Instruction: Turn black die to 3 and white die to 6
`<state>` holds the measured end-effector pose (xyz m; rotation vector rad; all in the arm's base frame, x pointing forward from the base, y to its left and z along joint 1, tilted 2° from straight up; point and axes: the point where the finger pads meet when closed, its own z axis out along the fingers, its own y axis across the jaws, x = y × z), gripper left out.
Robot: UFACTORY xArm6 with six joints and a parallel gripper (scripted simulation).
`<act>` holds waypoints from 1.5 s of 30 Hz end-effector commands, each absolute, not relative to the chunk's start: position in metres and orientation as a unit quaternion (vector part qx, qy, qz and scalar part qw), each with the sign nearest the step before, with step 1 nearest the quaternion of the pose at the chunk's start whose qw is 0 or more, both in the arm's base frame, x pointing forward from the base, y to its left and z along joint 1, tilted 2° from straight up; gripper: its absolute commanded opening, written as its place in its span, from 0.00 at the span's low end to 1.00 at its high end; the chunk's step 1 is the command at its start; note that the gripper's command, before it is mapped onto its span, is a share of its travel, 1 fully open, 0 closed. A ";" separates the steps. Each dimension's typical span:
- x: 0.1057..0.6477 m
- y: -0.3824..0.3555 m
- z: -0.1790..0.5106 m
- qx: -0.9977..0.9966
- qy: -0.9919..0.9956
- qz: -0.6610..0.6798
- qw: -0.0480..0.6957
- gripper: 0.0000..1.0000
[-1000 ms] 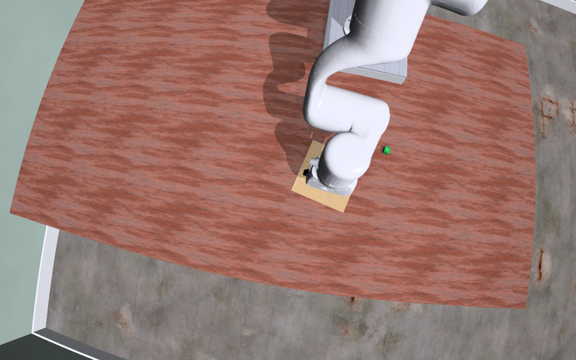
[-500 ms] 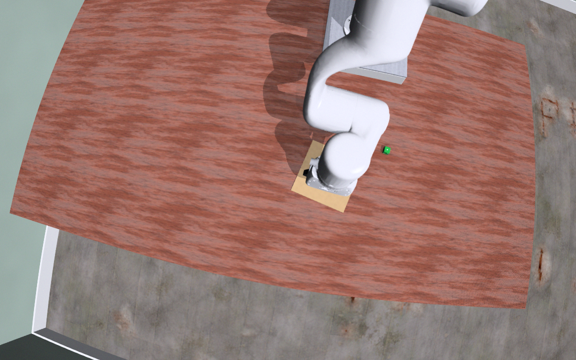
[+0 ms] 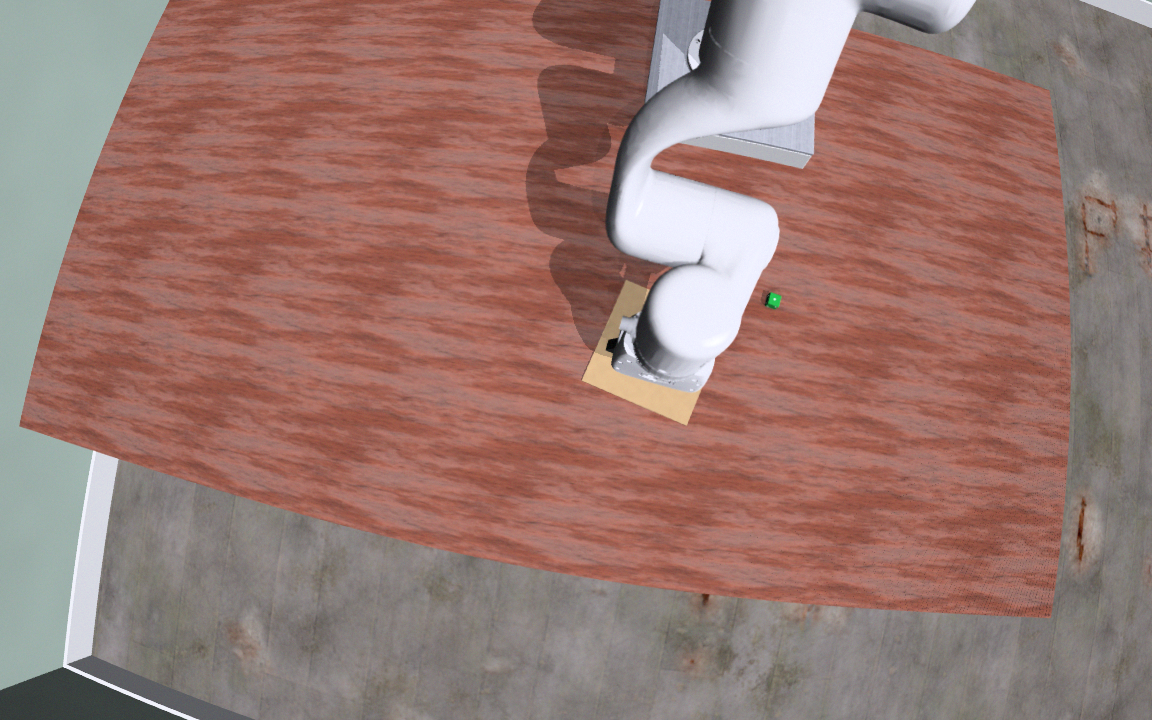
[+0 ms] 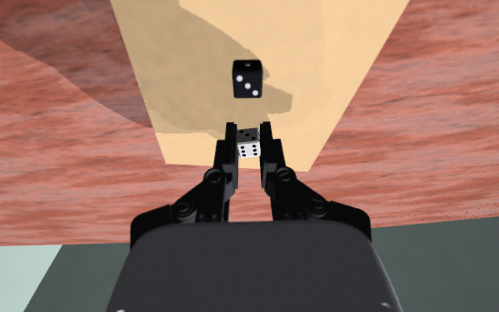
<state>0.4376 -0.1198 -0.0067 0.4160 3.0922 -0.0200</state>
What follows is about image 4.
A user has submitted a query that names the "white die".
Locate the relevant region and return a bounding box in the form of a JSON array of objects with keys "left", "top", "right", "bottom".
[{"left": 237, "top": 127, "right": 261, "bottom": 158}]

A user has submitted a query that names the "black die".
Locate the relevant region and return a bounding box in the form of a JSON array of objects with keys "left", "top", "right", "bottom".
[{"left": 232, "top": 60, "right": 263, "bottom": 99}]

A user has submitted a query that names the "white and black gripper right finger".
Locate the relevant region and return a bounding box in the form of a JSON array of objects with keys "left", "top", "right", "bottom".
[{"left": 259, "top": 121, "right": 372, "bottom": 243}]

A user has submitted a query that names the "tan square mat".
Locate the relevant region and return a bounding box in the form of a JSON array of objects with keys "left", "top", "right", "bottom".
[{"left": 110, "top": 0, "right": 409, "bottom": 172}]

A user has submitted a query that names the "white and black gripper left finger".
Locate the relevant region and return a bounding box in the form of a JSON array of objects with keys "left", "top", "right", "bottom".
[{"left": 130, "top": 122, "right": 239, "bottom": 250}]

